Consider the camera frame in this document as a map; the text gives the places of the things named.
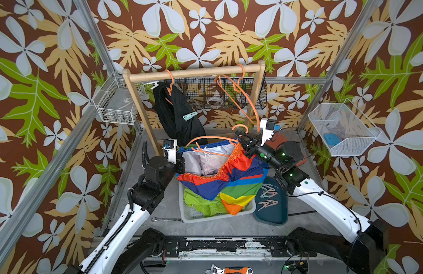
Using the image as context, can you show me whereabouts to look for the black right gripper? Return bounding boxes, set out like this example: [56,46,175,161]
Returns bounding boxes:
[238,132,287,175]

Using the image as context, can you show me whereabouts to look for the orange hanger of rainbow shorts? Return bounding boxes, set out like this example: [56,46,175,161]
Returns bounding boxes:
[186,136,239,156]

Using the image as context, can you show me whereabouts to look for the lime green shorts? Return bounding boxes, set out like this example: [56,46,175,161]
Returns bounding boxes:
[183,188,227,218]

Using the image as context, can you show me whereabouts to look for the rainbow striped shorts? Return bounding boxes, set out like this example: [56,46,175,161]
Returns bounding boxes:
[177,141,268,215]

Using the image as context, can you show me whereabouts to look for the mint clothespin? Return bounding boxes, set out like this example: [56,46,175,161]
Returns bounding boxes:
[183,111,198,121]

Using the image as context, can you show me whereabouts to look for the orange hanger of green shorts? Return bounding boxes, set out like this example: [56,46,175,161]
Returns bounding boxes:
[214,63,262,133]

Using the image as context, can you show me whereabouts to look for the black shorts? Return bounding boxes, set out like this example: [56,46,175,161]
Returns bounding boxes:
[153,82,206,146]

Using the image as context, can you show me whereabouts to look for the orange hanger of black shorts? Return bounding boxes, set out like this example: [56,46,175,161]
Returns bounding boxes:
[164,70,174,103]

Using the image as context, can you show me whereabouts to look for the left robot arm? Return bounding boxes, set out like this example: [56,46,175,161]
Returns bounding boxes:
[66,139,185,274]

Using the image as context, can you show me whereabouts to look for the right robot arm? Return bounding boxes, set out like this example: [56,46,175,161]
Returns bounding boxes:
[235,131,388,274]

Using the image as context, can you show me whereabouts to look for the red plastic tool case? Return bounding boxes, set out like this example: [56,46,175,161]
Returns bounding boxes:
[265,131,307,169]

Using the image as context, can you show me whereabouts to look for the white plastic laundry basket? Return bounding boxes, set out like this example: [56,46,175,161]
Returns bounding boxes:
[178,183,256,223]

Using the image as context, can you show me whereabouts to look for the small silver wrench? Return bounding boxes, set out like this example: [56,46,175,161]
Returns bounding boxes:
[151,217,183,223]

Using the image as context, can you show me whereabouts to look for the wooden clothes rack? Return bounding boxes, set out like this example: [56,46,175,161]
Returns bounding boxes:
[122,61,266,156]

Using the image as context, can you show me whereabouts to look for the dark teal tray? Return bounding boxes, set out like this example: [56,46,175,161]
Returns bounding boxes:
[254,177,288,226]

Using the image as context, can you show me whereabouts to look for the blue object in basket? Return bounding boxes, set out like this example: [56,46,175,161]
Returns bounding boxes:
[324,134,342,147]

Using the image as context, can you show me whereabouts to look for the white mesh basket right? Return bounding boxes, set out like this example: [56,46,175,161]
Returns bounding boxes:
[309,102,382,157]

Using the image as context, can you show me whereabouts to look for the black rod on table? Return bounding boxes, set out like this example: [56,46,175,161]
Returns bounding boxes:
[288,210,317,217]

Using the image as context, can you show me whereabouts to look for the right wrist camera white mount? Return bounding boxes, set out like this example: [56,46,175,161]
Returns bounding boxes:
[259,118,281,146]

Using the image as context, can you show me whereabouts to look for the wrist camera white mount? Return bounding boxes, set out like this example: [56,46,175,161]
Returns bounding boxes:
[259,118,281,146]
[162,139,178,164]

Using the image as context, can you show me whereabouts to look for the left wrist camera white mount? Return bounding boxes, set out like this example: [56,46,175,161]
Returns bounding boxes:
[162,139,178,164]

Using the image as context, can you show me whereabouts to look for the black wire basket back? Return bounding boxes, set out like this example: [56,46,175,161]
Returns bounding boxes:
[175,76,254,110]

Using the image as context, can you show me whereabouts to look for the white wire basket left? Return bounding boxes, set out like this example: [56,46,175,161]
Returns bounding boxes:
[93,73,143,125]

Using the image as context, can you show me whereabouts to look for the aluminium frame post left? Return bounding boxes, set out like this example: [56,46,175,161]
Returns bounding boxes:
[0,1,135,274]

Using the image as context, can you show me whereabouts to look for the aluminium frame post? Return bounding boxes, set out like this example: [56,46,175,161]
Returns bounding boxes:
[297,0,379,131]
[0,1,135,274]

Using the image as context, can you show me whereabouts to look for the orange handled adjustable wrench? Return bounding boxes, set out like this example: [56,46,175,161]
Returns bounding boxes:
[203,264,253,274]

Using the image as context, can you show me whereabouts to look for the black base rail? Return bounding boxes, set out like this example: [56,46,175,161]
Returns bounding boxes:
[111,227,370,274]

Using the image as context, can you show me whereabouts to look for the aluminium frame post right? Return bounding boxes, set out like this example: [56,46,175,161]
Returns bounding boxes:
[297,0,379,131]

